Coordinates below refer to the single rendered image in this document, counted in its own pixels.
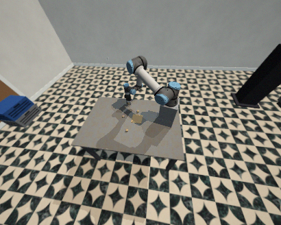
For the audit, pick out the tan flat mat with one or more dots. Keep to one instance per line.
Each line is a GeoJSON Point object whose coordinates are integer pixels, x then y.
{"type": "Point", "coordinates": [137, 118]}

